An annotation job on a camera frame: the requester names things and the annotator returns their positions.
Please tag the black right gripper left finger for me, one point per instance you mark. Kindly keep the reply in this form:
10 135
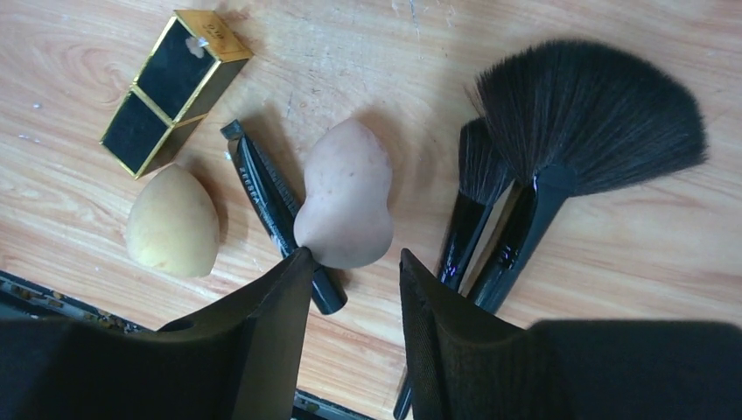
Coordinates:
236 358

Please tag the black flat makeup brush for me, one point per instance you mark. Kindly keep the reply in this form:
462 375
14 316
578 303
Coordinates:
482 178

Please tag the yellow egg makeup sponge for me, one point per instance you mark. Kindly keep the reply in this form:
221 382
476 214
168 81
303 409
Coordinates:
173 226

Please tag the black gold lipstick case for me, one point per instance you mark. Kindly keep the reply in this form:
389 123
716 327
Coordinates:
194 60

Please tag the black mascara tube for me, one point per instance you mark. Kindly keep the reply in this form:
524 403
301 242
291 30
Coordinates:
276 207

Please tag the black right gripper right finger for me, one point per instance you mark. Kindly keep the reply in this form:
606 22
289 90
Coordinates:
465 363

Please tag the black fan makeup brush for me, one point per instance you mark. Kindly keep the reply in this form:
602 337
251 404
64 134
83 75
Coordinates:
573 117

